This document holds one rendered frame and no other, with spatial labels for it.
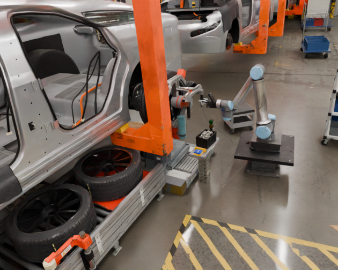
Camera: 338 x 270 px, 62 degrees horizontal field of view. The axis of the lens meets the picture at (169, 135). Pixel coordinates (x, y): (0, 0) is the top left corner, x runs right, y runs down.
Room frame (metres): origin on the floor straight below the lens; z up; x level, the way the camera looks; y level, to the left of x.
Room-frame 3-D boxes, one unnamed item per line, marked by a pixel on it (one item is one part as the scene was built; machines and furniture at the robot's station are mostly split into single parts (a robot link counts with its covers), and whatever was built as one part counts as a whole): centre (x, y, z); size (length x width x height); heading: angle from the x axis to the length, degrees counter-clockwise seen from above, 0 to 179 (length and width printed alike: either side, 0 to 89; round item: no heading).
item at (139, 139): (2.61, 0.36, 0.69); 0.52 x 0.17 x 0.35; 58
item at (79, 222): (1.76, 1.01, 0.39); 0.66 x 0.66 x 0.24
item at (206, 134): (2.62, -0.39, 0.51); 0.20 x 0.14 x 0.13; 140
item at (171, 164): (3.00, 0.03, 0.13); 0.50 x 0.36 x 0.10; 148
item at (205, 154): (2.58, -0.37, 0.44); 0.43 x 0.17 x 0.03; 148
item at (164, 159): (2.75, 0.21, 0.26); 0.42 x 0.18 x 0.35; 58
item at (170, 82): (2.91, -0.11, 0.85); 0.54 x 0.07 x 0.54; 148
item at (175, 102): (2.87, -0.17, 0.85); 0.21 x 0.14 x 0.14; 58
